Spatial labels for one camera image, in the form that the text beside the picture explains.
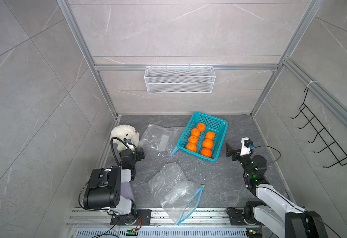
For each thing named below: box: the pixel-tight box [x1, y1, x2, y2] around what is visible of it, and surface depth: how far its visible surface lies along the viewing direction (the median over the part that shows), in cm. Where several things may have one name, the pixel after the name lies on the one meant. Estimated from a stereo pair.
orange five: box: [191, 127, 201, 138], surface depth 106 cm
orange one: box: [200, 147, 213, 159], surface depth 93 cm
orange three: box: [188, 134, 199, 145], surface depth 100 cm
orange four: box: [202, 138, 214, 150], surface depth 98 cm
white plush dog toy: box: [110, 124, 140, 151], surface depth 87 cm
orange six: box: [205, 131, 216, 140], surface depth 102 cm
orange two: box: [185, 142, 197, 153], surface depth 95 cm
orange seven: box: [196, 122, 207, 133], surface depth 109 cm
